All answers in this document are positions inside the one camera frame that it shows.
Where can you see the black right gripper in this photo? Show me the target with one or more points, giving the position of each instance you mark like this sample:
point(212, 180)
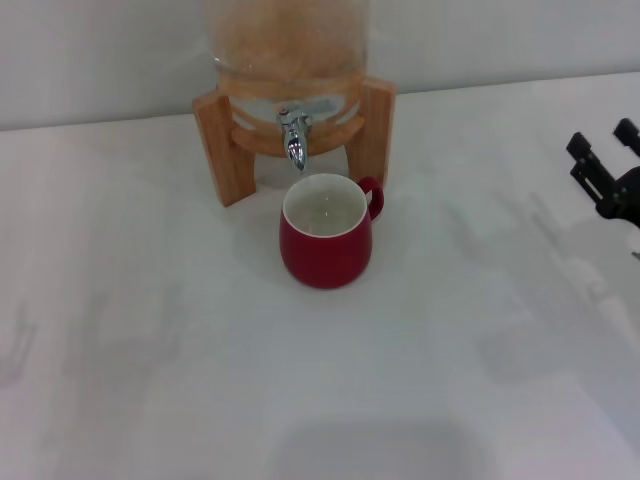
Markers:
point(627, 197)

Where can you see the red ceramic cup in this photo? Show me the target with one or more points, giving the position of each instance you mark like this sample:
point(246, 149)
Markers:
point(325, 255)

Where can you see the chrome faucet tap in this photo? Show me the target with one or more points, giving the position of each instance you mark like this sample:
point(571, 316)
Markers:
point(295, 145)

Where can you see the glass drink dispenser jar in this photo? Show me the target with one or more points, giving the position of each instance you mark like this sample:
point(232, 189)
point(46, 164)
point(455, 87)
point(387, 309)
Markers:
point(290, 45)

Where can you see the wooden dispenser stand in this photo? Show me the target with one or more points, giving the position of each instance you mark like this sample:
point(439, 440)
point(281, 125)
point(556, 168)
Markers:
point(220, 150)

